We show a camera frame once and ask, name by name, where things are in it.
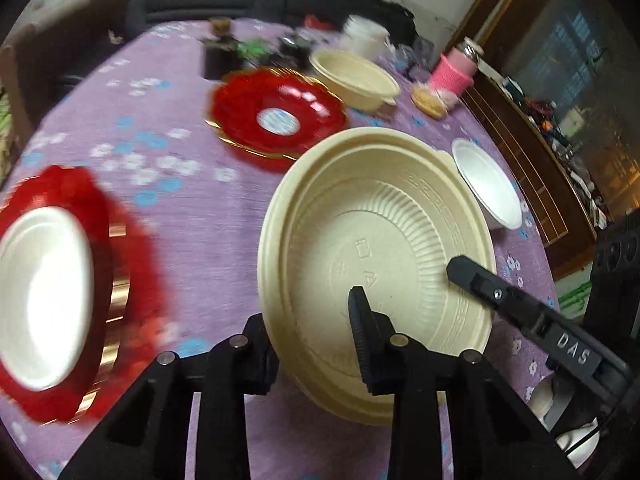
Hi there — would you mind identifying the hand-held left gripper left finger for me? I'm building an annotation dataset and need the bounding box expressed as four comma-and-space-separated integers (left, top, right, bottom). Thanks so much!
62, 312, 279, 480

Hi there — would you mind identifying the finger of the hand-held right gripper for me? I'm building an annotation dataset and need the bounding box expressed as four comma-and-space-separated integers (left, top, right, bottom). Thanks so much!
446, 255, 632, 404

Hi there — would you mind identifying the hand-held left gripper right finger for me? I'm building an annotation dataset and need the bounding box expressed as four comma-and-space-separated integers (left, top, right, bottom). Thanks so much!
348, 286, 571, 480

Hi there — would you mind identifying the beige plastic bowl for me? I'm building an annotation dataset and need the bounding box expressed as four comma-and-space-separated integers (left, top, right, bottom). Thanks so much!
257, 127, 498, 427
308, 50, 401, 114

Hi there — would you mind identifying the red plate with gold rim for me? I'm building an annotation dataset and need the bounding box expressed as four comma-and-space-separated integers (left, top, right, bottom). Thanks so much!
0, 164, 167, 424
204, 67, 349, 171

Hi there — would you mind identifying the purple floral tablecloth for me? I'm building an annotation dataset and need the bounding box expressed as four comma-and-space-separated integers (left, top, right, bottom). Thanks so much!
0, 17, 562, 480

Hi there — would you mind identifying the wooden side cabinet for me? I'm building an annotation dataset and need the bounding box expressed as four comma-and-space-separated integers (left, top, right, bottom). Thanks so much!
459, 74, 609, 282

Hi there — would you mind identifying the clear bag of pastry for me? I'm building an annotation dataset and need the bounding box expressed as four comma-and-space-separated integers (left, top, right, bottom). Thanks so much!
410, 84, 457, 120

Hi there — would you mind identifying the bottle with pink knitted sleeve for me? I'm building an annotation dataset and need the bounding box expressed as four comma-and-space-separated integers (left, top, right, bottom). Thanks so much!
430, 37, 484, 102

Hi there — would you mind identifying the dark cylinder with brown knob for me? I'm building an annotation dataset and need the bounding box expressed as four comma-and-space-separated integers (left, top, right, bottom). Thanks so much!
201, 17, 242, 81

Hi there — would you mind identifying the green plastic bag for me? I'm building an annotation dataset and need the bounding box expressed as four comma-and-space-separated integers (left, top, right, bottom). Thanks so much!
237, 39, 271, 68

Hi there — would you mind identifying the white plastic jar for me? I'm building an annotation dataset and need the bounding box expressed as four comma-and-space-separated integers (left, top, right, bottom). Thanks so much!
342, 14, 391, 59

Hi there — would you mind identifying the black leather sofa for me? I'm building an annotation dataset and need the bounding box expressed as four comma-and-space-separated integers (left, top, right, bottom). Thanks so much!
125, 0, 418, 45

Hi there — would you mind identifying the reddish brown armchair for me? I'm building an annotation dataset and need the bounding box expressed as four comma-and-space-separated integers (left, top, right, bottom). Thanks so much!
0, 0, 127, 133

